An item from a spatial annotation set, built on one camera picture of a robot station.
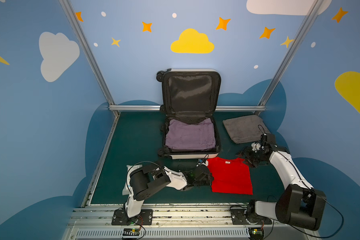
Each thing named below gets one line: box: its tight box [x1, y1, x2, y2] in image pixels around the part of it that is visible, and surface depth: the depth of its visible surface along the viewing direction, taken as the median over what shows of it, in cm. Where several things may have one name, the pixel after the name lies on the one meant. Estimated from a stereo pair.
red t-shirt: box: [207, 157, 253, 195], surface depth 89 cm
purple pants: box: [165, 118, 216, 148], surface depth 103 cm
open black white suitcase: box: [156, 68, 222, 160], surface depth 100 cm
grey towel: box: [222, 114, 271, 144], surface depth 113 cm
